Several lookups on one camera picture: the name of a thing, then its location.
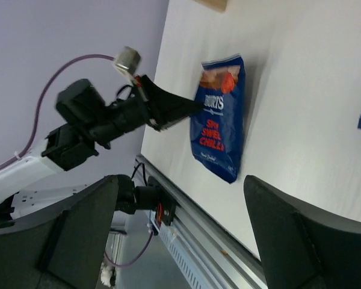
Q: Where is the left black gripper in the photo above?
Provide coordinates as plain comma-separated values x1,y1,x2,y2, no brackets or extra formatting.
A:
88,75,203,149

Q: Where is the wooden two-tier shelf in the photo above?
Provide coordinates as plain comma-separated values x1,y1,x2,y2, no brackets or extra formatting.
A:
194,0,229,13

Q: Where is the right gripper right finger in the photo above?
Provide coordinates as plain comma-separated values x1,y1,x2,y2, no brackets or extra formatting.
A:
244,175,361,288

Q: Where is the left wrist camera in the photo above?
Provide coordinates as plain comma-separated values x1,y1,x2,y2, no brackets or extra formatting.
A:
113,46,141,79

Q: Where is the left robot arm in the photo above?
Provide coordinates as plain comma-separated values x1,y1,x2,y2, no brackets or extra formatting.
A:
0,75,204,217

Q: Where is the white slotted cable duct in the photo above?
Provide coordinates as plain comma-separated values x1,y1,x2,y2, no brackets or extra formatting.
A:
148,211,207,289

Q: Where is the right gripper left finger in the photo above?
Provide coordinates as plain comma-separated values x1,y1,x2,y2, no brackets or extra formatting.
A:
0,175,118,288

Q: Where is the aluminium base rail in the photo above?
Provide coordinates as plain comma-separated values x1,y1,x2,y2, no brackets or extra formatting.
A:
135,155,267,288

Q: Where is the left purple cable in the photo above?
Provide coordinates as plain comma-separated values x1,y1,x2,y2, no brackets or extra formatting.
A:
0,54,154,269

